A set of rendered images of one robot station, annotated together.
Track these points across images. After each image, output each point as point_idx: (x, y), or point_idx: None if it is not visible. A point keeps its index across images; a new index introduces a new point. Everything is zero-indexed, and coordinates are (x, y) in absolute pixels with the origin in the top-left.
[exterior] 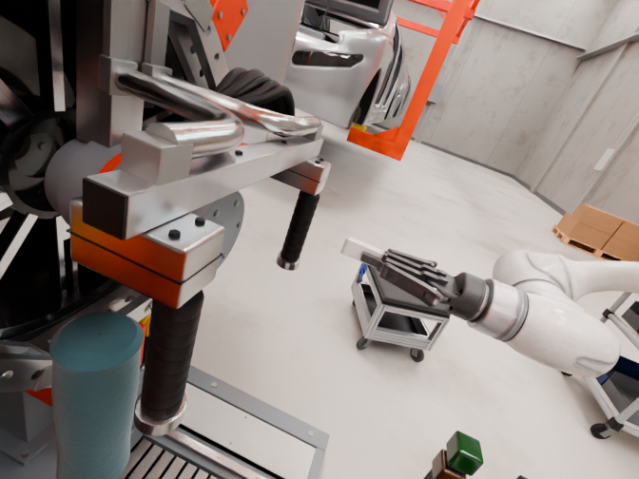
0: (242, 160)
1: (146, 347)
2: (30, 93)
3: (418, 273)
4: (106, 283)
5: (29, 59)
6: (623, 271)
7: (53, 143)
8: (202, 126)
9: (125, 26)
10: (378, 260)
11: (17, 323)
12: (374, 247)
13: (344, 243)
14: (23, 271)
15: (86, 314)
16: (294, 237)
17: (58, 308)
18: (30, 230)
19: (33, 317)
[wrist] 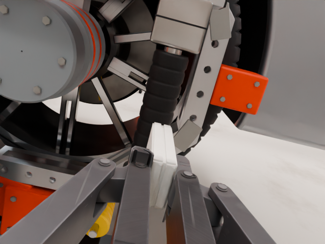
0: None
1: (82, 243)
2: (126, 27)
3: (125, 238)
4: (84, 157)
5: (131, 7)
6: None
7: (133, 64)
8: None
9: None
10: (127, 165)
11: (18, 136)
12: (170, 149)
13: (150, 133)
14: (75, 135)
15: (43, 156)
16: (137, 123)
17: (45, 149)
18: (111, 126)
19: (29, 142)
